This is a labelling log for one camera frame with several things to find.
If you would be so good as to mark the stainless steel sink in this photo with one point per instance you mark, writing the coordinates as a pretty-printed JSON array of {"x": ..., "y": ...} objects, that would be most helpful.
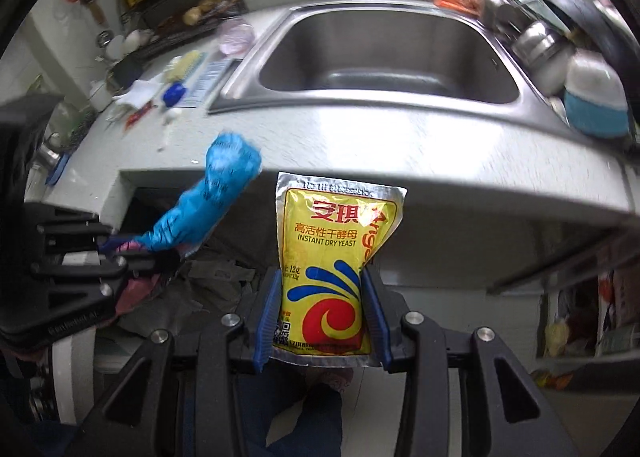
[{"x": 385, "y": 53}]

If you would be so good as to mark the white small teapot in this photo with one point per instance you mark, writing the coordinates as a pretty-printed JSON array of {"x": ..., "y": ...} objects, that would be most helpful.
[{"x": 99, "y": 96}]

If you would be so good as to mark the white blue bowl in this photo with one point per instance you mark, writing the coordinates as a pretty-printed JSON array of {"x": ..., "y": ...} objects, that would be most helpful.
[{"x": 594, "y": 99}]

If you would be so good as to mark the orange sink cloth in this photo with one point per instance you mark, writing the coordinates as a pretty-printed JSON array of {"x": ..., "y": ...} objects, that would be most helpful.
[{"x": 471, "y": 8}]

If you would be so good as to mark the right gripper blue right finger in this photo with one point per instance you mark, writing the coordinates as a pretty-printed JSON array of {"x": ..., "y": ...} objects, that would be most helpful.
[{"x": 373, "y": 298}]

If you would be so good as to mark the stainless steel pot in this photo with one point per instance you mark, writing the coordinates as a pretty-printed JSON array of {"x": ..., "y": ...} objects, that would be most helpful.
[{"x": 544, "y": 53}]

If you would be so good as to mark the white plastic spoon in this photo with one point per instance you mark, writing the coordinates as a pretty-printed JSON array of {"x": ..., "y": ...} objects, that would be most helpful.
[{"x": 170, "y": 117}]

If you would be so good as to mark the white disposable glove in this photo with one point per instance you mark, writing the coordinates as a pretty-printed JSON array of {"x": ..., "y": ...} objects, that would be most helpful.
[{"x": 139, "y": 94}]

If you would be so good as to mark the orange sauce packet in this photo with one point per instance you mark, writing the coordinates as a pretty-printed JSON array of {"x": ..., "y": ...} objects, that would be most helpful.
[{"x": 137, "y": 115}]

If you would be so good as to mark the clear pink liquid bottle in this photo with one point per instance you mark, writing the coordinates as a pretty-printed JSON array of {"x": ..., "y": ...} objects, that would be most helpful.
[{"x": 235, "y": 37}]

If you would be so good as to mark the black frying pan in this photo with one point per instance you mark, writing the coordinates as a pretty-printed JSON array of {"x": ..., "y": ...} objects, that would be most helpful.
[{"x": 617, "y": 48}]

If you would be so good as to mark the small steel teapot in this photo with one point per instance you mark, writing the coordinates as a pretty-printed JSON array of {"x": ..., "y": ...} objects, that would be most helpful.
[{"x": 47, "y": 157}]

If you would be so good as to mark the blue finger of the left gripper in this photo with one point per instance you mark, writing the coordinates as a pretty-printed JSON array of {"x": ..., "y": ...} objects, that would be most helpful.
[
  {"x": 117, "y": 268},
  {"x": 107, "y": 242}
]

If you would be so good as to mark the paper instruction leaflet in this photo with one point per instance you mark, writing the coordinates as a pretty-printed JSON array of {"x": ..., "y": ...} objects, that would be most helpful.
[{"x": 207, "y": 82}]

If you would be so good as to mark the black utensil mug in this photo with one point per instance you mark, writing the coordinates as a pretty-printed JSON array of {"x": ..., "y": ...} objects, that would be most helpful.
[{"x": 122, "y": 75}]

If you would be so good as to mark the pink blue plastic wrapper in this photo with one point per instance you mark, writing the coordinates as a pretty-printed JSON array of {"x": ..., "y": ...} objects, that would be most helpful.
[{"x": 231, "y": 163}]

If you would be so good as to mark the person blue trousers legs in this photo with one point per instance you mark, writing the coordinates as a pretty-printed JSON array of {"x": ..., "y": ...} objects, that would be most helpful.
[{"x": 284, "y": 410}]

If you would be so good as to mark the black wire rack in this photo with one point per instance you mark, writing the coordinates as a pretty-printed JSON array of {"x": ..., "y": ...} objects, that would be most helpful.
[{"x": 161, "y": 28}]

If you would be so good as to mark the blue bottle cap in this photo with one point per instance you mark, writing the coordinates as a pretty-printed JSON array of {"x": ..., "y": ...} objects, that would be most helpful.
[{"x": 174, "y": 94}]

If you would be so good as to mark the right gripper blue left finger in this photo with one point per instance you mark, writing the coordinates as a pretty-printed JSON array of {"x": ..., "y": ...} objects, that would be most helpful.
[{"x": 269, "y": 308}]

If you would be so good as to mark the yellow scrub brush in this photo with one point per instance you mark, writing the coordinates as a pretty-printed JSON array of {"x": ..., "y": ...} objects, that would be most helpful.
[{"x": 181, "y": 67}]

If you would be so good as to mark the yellow yeast packet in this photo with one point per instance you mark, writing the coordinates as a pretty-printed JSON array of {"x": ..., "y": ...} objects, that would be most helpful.
[{"x": 328, "y": 230}]

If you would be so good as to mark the ginger root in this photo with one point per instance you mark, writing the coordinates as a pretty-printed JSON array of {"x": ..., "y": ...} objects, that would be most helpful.
[{"x": 205, "y": 7}]

